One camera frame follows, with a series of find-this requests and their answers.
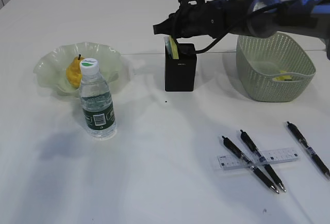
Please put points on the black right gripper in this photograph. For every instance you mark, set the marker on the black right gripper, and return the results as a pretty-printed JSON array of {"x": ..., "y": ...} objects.
[{"x": 204, "y": 18}]

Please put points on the green utility knife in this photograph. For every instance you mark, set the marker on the green utility knife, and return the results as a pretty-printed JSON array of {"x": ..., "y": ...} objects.
[{"x": 168, "y": 46}]

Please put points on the yellow utility knife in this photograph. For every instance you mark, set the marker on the yellow utility knife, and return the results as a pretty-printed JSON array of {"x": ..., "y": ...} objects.
[{"x": 173, "y": 48}]

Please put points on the yellow pear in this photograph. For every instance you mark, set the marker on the yellow pear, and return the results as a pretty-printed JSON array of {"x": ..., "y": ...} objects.
[{"x": 73, "y": 72}]

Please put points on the clear water bottle green label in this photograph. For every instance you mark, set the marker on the clear water bottle green label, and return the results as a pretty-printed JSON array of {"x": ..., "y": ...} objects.
[{"x": 96, "y": 101}]

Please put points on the yellow waste paper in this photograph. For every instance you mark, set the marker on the yellow waste paper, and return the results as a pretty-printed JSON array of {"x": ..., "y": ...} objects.
[{"x": 283, "y": 77}]

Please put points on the black pen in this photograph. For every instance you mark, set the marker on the black pen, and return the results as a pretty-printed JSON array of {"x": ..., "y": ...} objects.
[
  {"x": 253, "y": 148},
  {"x": 310, "y": 151},
  {"x": 251, "y": 165}
]

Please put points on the clear plastic ruler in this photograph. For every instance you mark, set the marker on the clear plastic ruler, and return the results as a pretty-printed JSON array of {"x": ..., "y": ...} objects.
[{"x": 230, "y": 162}]

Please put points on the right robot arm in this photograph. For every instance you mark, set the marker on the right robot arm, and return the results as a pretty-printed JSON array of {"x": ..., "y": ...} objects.
[{"x": 253, "y": 18}]

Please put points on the black square pen holder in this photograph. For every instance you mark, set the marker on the black square pen holder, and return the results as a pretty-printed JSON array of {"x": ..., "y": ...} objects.
[{"x": 179, "y": 74}]

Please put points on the green woven plastic basket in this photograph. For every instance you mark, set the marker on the green woven plastic basket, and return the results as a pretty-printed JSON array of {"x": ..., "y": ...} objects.
[{"x": 259, "y": 60}]

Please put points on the pale green wavy glass plate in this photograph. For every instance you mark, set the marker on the pale green wavy glass plate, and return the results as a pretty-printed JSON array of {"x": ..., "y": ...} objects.
[{"x": 50, "y": 69}]

